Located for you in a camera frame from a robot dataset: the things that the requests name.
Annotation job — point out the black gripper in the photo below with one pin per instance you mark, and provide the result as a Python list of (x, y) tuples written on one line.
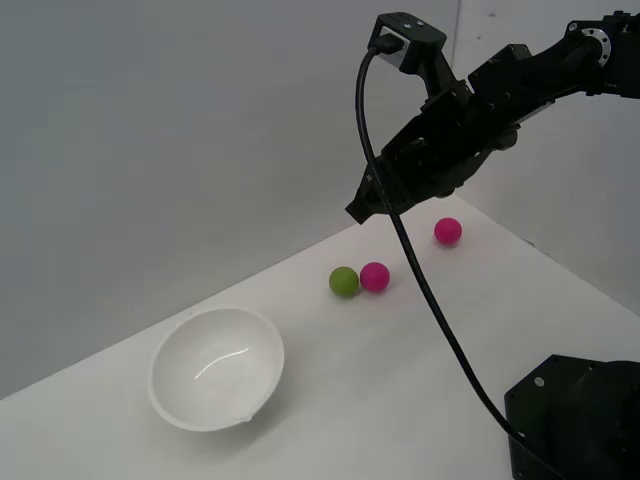
[(450, 135)]

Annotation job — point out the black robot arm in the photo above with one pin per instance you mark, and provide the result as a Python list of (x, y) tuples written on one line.
[(550, 70)]

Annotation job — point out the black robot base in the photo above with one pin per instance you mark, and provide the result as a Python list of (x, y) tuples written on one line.
[(580, 420)]

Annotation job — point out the white bowl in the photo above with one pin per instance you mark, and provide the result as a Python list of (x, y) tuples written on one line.
[(217, 367)]

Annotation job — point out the pink golf ball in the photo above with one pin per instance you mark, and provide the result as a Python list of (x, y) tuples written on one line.
[(447, 231), (374, 276)]

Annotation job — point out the green golf ball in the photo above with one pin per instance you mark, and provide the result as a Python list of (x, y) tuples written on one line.
[(344, 282)]

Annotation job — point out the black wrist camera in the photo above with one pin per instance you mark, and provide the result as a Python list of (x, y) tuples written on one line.
[(415, 37)]

